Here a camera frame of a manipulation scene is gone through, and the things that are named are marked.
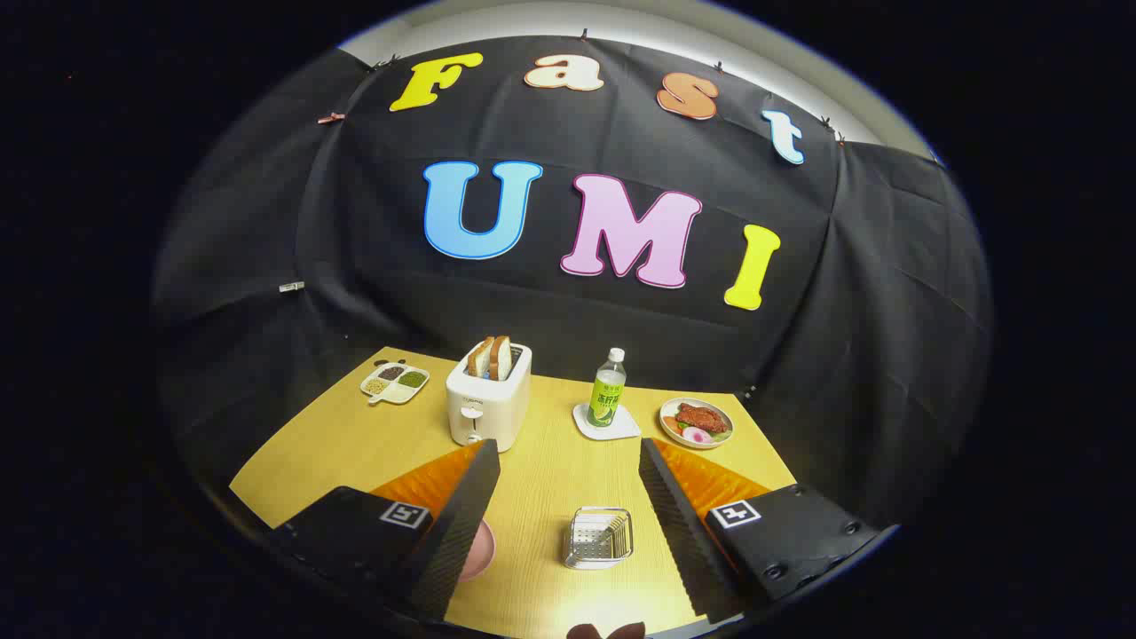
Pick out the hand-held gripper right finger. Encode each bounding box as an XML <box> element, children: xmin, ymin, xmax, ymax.
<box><xmin>639</xmin><ymin>437</ymin><xmax>888</xmax><ymax>625</ymax></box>

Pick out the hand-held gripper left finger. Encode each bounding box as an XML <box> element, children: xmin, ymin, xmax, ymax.
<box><xmin>266</xmin><ymin>438</ymin><xmax>502</xmax><ymax>622</ymax></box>

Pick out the pink plate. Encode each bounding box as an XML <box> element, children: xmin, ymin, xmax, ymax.
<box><xmin>457</xmin><ymin>519</ymin><xmax>496</xmax><ymax>583</ymax></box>

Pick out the plate of meat and vegetables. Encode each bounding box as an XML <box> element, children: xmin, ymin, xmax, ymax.
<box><xmin>659</xmin><ymin>397</ymin><xmax>735</xmax><ymax>450</ymax></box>

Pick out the white square coaster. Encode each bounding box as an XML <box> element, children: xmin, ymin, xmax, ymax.
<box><xmin>572</xmin><ymin>402</ymin><xmax>642</xmax><ymax>442</ymax></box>

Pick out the white toaster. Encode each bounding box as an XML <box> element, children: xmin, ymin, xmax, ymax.
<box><xmin>446</xmin><ymin>342</ymin><xmax>533</xmax><ymax>454</ymax></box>

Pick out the white divided snack dish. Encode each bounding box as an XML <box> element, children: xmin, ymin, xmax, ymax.
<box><xmin>359</xmin><ymin>359</ymin><xmax>430</xmax><ymax>406</ymax></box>

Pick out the green label drink bottle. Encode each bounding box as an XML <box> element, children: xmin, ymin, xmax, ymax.
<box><xmin>587</xmin><ymin>347</ymin><xmax>627</xmax><ymax>429</ymax></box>

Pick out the black backdrop cloth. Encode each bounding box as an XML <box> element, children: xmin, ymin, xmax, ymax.
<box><xmin>151</xmin><ymin>35</ymin><xmax>993</xmax><ymax>533</ymax></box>

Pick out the metal wire basket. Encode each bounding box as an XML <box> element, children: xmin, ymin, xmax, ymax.
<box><xmin>564</xmin><ymin>507</ymin><xmax>635</xmax><ymax>570</ymax></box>

